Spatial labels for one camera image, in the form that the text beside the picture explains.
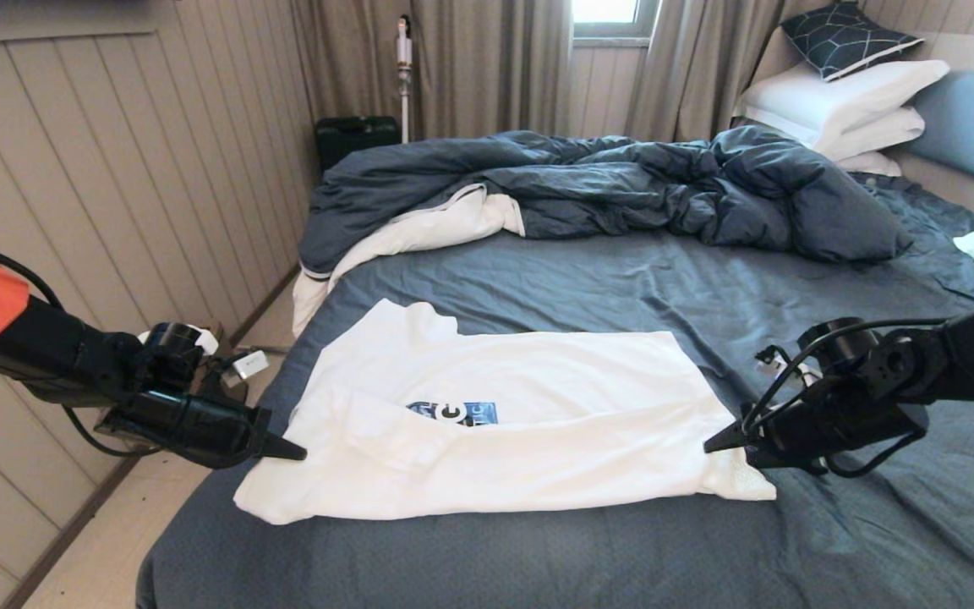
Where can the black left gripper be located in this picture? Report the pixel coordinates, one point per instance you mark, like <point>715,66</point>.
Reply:
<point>191,427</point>

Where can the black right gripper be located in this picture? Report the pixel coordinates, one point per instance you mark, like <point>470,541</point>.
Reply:
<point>842,431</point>

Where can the white t-shirt blue print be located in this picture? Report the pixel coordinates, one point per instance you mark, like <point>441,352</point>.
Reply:
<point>555,372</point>

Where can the blue bed with headboard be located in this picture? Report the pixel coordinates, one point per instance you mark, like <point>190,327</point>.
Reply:
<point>707,288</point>

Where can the dark blue crumpled duvet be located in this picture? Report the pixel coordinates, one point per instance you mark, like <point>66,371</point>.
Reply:
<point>622,186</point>

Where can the black suitcase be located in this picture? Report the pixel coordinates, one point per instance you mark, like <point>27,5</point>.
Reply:
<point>356,139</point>

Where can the beige curtain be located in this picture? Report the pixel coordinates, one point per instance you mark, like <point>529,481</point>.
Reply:
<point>698,76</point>
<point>470,68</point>

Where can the white stick vacuum cleaner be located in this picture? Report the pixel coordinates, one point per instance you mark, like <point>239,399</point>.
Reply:
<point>404,85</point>

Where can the dark patterned pillow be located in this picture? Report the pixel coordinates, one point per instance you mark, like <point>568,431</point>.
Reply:
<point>846,41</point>

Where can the window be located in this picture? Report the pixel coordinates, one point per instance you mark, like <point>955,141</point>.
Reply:
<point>610,13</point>

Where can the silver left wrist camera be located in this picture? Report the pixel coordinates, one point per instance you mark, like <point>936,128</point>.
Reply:
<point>246,364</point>

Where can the beige bed headboard frame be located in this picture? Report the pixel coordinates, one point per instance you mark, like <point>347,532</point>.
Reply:
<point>960,190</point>

